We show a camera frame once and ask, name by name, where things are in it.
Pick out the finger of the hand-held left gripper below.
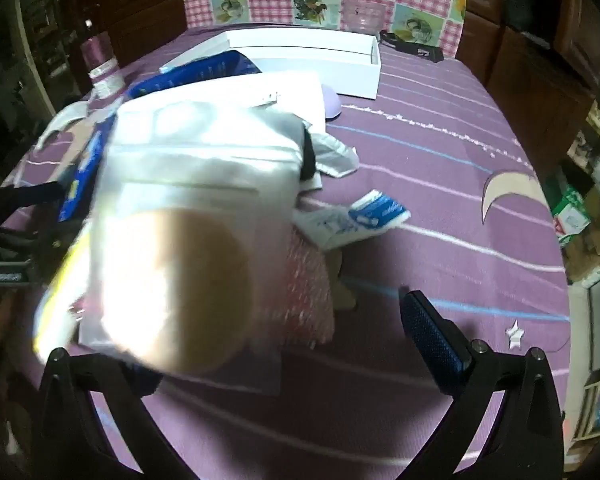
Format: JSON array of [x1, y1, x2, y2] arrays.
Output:
[[0, 180, 68, 208]]

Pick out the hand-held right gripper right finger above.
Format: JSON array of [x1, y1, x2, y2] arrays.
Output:
[[399, 287, 566, 480]]

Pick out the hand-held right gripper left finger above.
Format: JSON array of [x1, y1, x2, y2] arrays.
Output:
[[39, 347, 191, 480]]

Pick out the clear bag with beige puff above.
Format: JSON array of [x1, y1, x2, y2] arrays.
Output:
[[77, 100, 308, 396]]

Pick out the pink glitter pouch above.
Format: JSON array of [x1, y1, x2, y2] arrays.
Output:
[[260, 225, 336, 346]]

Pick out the blue eye mask packet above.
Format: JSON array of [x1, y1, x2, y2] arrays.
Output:
[[57, 50, 258, 223]]

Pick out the white paper roll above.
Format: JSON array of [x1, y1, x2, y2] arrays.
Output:
[[120, 71, 328, 196]]

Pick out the white cardboard box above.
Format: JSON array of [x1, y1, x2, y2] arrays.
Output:
[[160, 29, 383, 101]]

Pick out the small blue white packet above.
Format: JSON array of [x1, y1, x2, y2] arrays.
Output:
[[349, 189, 412, 230]]

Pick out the white sachet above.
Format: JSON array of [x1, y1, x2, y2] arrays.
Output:
[[292, 207, 376, 252]]

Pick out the purple canister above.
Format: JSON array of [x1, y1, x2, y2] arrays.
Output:
[[80, 32, 126, 96]]

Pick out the green carton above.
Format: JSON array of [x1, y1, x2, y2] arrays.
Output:
[[552, 185, 591, 248]]

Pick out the clutter of boxes and bags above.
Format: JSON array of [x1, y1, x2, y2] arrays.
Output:
[[555, 35, 600, 286]]

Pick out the wooden cabinet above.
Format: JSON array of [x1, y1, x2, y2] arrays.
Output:
[[460, 0, 600, 126]]

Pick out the chair with patchwork cover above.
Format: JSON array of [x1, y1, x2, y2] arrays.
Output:
[[180, 0, 468, 58]]

